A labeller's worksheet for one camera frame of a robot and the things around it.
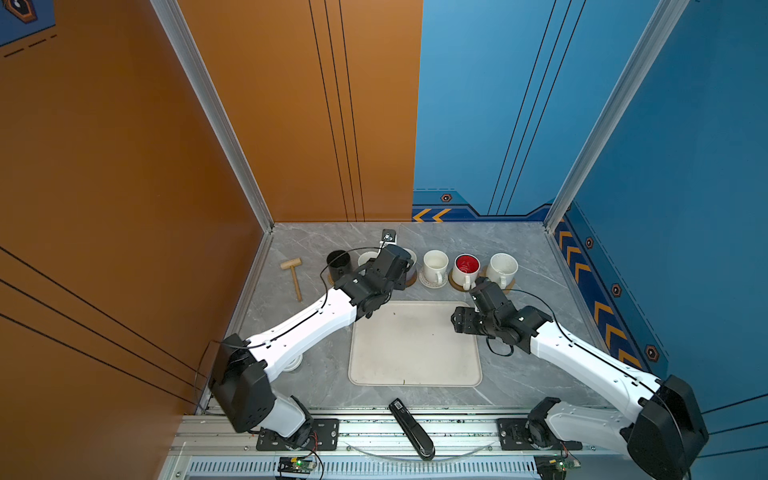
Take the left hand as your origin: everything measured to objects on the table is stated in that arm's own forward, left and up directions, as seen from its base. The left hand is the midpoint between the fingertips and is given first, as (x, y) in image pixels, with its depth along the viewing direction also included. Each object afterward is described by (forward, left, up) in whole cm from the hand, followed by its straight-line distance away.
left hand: (394, 262), depth 80 cm
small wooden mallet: (+15, +37, -21) cm, 45 cm away
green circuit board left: (-43, +23, -24) cm, 55 cm away
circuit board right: (-43, -39, -24) cm, 63 cm away
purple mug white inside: (+13, -6, -13) cm, 20 cm away
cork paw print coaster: (+10, -30, -19) cm, 37 cm away
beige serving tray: (-13, -6, -22) cm, 27 cm away
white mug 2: (+11, -37, -17) cm, 42 cm away
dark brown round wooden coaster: (+9, -19, -21) cm, 30 cm away
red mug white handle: (+11, -24, -18) cm, 32 cm away
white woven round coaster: (+9, -10, -22) cm, 25 cm away
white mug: (+11, -14, -15) cm, 23 cm away
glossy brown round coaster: (+8, -6, -22) cm, 24 cm away
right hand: (-11, -19, -12) cm, 25 cm away
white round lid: (-22, +26, -17) cm, 38 cm away
